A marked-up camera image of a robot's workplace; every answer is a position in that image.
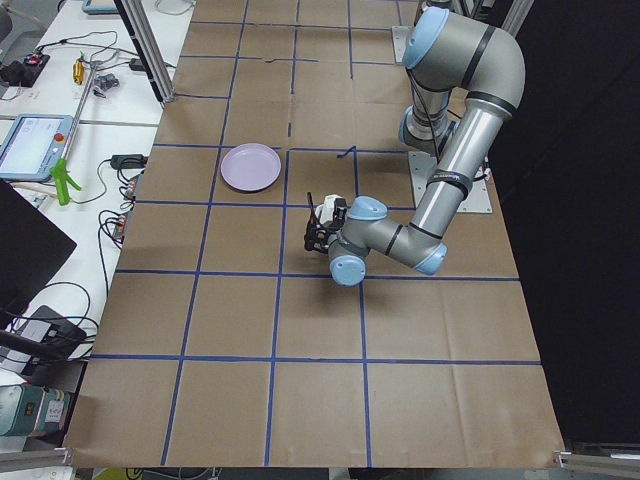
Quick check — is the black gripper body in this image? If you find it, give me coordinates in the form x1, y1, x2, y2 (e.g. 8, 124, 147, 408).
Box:
303, 221, 344, 255

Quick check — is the white faceted cup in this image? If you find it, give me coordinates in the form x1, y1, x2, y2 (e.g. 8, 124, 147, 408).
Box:
315, 194, 343, 225

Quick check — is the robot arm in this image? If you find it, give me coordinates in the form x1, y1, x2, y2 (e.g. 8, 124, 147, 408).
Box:
305, 4, 525, 286

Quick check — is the lavender plate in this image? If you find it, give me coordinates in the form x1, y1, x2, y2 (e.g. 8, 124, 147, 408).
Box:
221, 143, 281, 192

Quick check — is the brown paper table cover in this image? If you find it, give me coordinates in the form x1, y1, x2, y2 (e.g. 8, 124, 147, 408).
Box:
65, 1, 562, 468

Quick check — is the green plastic clamp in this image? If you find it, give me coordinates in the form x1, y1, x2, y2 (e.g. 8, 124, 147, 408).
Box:
50, 158, 82, 206

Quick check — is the yellow tool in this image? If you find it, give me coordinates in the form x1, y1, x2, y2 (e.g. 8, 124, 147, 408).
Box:
72, 59, 85, 85

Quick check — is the black monitor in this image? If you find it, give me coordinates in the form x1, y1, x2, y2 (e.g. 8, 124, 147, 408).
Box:
1, 182, 76, 327

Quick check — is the teach pendant tablet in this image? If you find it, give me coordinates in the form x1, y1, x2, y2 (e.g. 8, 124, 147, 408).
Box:
1, 114, 73, 182

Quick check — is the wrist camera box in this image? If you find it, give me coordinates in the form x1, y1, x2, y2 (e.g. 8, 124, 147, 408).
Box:
332, 197, 348, 228

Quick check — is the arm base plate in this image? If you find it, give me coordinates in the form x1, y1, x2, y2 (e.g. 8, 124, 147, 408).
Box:
408, 151, 493, 214
391, 25, 413, 65

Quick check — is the black cable bundle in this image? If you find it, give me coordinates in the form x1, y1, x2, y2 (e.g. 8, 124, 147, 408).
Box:
94, 152, 149, 251

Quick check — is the aluminium frame post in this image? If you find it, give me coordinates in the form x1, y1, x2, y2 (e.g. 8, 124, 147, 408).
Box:
114, 0, 175, 104

